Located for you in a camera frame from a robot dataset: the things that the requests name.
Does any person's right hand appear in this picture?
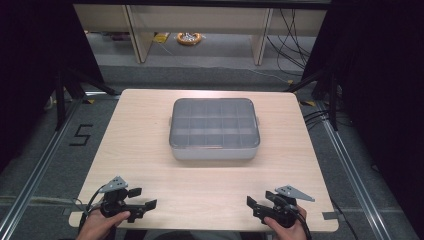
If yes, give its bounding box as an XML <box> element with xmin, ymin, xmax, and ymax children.
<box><xmin>262</xmin><ymin>205</ymin><xmax>310</xmax><ymax>240</ymax></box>

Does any black stand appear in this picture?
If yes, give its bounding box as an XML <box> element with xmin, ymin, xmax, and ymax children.
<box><xmin>284</xmin><ymin>67</ymin><xmax>340</xmax><ymax>132</ymax></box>
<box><xmin>54</xmin><ymin>67</ymin><xmax>120</xmax><ymax>132</ymax></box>

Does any dark curtain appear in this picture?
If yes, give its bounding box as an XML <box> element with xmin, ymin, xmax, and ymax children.
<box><xmin>300</xmin><ymin>0</ymin><xmax>424</xmax><ymax>233</ymax></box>
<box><xmin>0</xmin><ymin>0</ymin><xmax>105</xmax><ymax>173</ymax></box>

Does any black floor cable bundle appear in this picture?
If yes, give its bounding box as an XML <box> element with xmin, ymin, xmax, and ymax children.
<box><xmin>301</xmin><ymin>109</ymin><xmax>351</xmax><ymax>130</ymax></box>

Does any white compartment storage box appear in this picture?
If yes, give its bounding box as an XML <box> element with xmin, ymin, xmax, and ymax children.
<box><xmin>168</xmin><ymin>97</ymin><xmax>261</xmax><ymax>162</ymax></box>

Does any person's left hand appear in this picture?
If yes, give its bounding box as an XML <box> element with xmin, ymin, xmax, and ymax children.
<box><xmin>75</xmin><ymin>208</ymin><xmax>132</xmax><ymax>240</ymax></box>

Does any white floor cable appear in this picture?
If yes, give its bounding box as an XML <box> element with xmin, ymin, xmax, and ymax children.
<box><xmin>248</xmin><ymin>67</ymin><xmax>292</xmax><ymax>84</ymax></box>

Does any translucent grey box lid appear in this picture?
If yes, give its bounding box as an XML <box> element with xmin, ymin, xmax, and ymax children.
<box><xmin>168</xmin><ymin>97</ymin><xmax>261</xmax><ymax>150</ymax></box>

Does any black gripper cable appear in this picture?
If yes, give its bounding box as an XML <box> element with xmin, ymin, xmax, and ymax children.
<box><xmin>77</xmin><ymin>185</ymin><xmax>108</xmax><ymax>235</ymax></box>
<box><xmin>287</xmin><ymin>203</ymin><xmax>313</xmax><ymax>240</ymax></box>

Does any yellow floor item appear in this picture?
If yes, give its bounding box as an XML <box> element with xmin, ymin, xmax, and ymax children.
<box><xmin>153</xmin><ymin>32</ymin><xmax>171</xmax><ymax>44</ymax></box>

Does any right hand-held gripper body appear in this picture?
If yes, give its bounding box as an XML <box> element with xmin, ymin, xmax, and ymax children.
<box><xmin>252</xmin><ymin>184</ymin><xmax>316</xmax><ymax>229</ymax></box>

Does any hanging black cable bundle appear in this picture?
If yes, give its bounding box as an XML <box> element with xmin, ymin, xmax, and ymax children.
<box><xmin>265</xmin><ymin>7</ymin><xmax>318</xmax><ymax>77</ymax></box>

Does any orange ring-shaped holder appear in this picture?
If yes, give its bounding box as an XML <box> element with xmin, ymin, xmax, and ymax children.
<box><xmin>176</xmin><ymin>31</ymin><xmax>203</xmax><ymax>47</ymax></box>

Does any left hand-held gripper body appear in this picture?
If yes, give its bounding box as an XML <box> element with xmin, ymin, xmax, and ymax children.
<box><xmin>98</xmin><ymin>175</ymin><xmax>148</xmax><ymax>224</ymax></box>

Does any aluminium floor rail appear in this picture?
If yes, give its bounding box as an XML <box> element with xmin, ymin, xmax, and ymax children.
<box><xmin>0</xmin><ymin>90</ymin><xmax>121</xmax><ymax>240</ymax></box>
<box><xmin>314</xmin><ymin>100</ymin><xmax>395</xmax><ymax>240</ymax></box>

